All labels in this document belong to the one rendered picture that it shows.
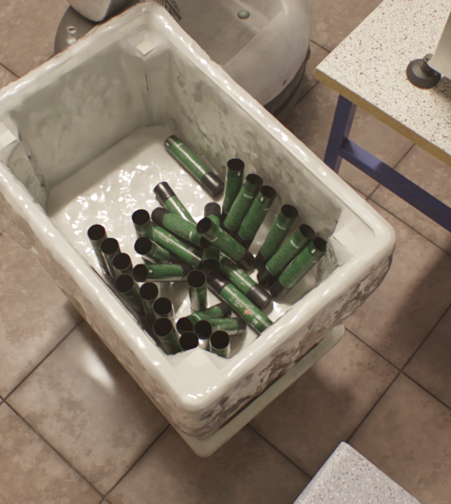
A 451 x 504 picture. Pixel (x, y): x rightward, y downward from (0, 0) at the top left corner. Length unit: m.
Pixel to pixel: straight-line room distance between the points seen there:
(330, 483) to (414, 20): 0.75
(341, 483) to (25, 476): 0.96
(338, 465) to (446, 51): 0.59
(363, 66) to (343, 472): 0.62
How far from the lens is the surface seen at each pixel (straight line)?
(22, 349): 1.75
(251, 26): 1.79
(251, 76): 1.64
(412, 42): 1.19
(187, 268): 1.23
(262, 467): 1.63
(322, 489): 0.87
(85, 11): 1.93
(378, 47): 1.17
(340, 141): 1.42
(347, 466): 0.88
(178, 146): 1.35
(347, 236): 1.06
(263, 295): 1.21
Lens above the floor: 1.61
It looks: 65 degrees down
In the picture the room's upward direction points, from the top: 1 degrees counter-clockwise
